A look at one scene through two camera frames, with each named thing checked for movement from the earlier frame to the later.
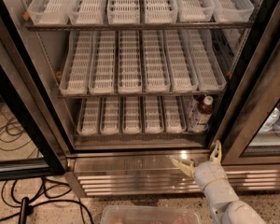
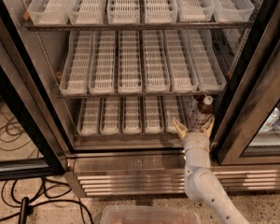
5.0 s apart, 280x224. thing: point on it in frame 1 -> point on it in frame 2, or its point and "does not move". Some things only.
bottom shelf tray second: (109, 115) does not move
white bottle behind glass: (273, 118) does not move
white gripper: (210, 173) -> (195, 145)
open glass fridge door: (26, 142) does not move
